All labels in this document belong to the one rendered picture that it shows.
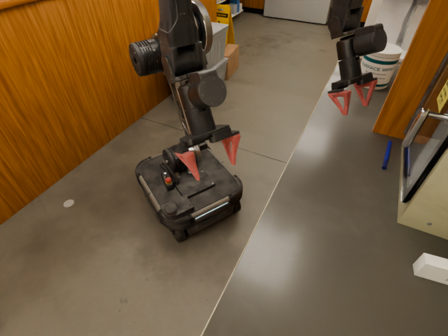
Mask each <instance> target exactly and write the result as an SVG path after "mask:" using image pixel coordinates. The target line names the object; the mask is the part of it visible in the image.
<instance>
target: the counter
mask: <svg viewBox="0 0 448 336"><path fill-rule="evenodd" d="M399 68H400V65H397V66H396V68H395V70H394V72H393V74H392V77H391V79H390V81H389V84H388V86H387V87H386V88H384V89H380V90H374V91H373V94H372V96H371V99H370V102H369V105H368V106H363V104H362V102H361V100H360V98H359V96H358V94H357V91H356V89H355V86H354V84H351V85H348V87H346V88H344V91H347V90H351V98H350V103H349V110H348V114H347V115H342V113H341V112H340V110H339V109H338V107H337V106H336V104H334V102H333V101H332V100H331V99H330V98H329V96H328V91H330V90H332V89H331V83H333V82H335V81H338V80H341V76H340V71H339V62H338V63H337V65H336V67H335V70H334V72H333V73H332V75H331V76H330V78H329V80H328V82H327V84H326V86H325V88H324V90H323V92H322V94H321V96H320V98H319V100H318V102H317V104H316V106H315V108H314V110H313V112H312V114H311V116H310V118H309V120H308V122H307V124H306V126H305V128H304V130H303V132H302V134H301V136H300V138H299V140H298V142H297V144H296V146H295V148H294V150H293V152H292V154H291V156H290V158H289V160H288V162H287V164H286V166H285V168H284V170H283V172H282V174H281V176H280V178H279V180H278V182H277V184H276V186H275V188H274V190H273V192H272V194H271V196H270V198H269V200H268V202H267V204H266V206H265V208H264V210H263V212H262V214H261V216H260V218H259V220H258V222H257V224H256V226H255V228H254V230H253V232H252V234H251V236H250V238H249V240H248V242H247V244H246V246H245V248H244V250H243V252H242V254H241V256H240V258H239V260H238V262H237V264H236V266H235V268H234V270H233V272H232V274H231V276H230V278H229V280H228V282H227V284H226V286H225V288H224V290H223V292H222V294H221V296H220V298H219V300H218V302H217V304H216V306H215V308H214V310H213V312H212V314H211V316H210V318H209V320H208V322H207V324H206V326H205V328H204V330H203V332H202V334H201V336H448V285H446V284H443V283H439V282H436V281H432V280H430V279H426V278H422V277H418V276H416V275H414V270H413V264H414V262H416V260H418V258H420V256H422V254H423V253H427V254H430V255H434V256H438V257H442V258H445V259H448V240H447V239H444V238H441V237H438V236H436V235H432V234H430V233H426V232H424V231H420V230H418V229H414V228H412V227H408V226H406V225H402V224H400V223H398V222H397V214H398V202H399V180H400V167H401V148H402V142H403V139H399V138H396V137H391V136H388V135H383V134H380V133H375V132H373V127H374V124H375V122H376V120H377V118H378V116H379V113H380V111H381V109H382V106H383V104H384V102H385V100H386V98H387V95H388V93H389V90H390V88H391V86H392V84H393V82H394V80H395V77H396V75H397V72H398V70H399ZM388 141H392V145H391V150H390V154H389V160H388V163H387V168H386V169H382V166H383V160H384V157H385V152H386V149H387V144H388Z"/></svg>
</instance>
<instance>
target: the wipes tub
mask: <svg viewBox="0 0 448 336"><path fill-rule="evenodd" d="M402 52H403V50H402V48H400V47H399V46H397V45H394V44H391V43H387V45H386V48H385V49H384V50H383V51H381V52H378V53H373V54H369V55H364V56H363V58H362V61H361V71H362V73H368V72H372V74H373V78H374V77H377V84H376V86H375V89H374V90H380V89H384V88H386V87H387V86H388V84H389V81H390V79H391V77H392V74H393V72H394V70H395V68H396V66H397V63H398V61H399V58H400V56H401V54H402Z"/></svg>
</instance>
